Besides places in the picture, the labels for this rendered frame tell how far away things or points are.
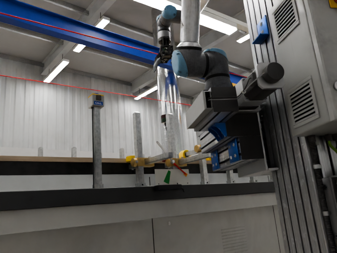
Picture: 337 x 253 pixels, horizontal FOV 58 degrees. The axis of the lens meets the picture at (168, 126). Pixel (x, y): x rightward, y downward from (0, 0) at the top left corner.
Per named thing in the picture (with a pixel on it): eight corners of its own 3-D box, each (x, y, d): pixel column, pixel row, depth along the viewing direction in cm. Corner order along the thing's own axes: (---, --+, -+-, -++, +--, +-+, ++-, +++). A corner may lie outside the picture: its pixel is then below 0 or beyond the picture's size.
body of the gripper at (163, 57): (160, 54, 170) (159, 35, 173) (158, 61, 178) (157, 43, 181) (174, 54, 171) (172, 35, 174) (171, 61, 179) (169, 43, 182)
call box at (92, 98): (104, 107, 172) (104, 94, 174) (92, 106, 168) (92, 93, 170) (99, 111, 177) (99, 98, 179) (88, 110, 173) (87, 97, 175)
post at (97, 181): (103, 187, 161) (101, 107, 172) (94, 188, 158) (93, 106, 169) (100, 188, 164) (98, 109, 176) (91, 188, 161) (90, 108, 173)
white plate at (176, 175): (190, 184, 194) (188, 168, 197) (156, 185, 179) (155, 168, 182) (189, 184, 195) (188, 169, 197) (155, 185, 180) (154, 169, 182)
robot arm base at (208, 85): (241, 92, 134) (238, 71, 137) (208, 92, 132) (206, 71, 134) (229, 103, 149) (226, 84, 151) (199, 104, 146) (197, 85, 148)
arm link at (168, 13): (182, 4, 170) (176, 16, 180) (163, 2, 166) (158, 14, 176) (184, 17, 168) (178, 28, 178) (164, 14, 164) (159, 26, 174)
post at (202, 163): (210, 196, 203) (202, 126, 215) (206, 196, 201) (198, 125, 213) (206, 196, 205) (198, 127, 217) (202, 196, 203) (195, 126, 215)
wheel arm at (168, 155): (173, 158, 162) (172, 151, 163) (168, 158, 160) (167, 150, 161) (133, 170, 196) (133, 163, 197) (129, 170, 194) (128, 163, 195)
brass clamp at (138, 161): (155, 165, 182) (154, 157, 183) (135, 165, 174) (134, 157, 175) (149, 167, 187) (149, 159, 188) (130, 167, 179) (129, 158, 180)
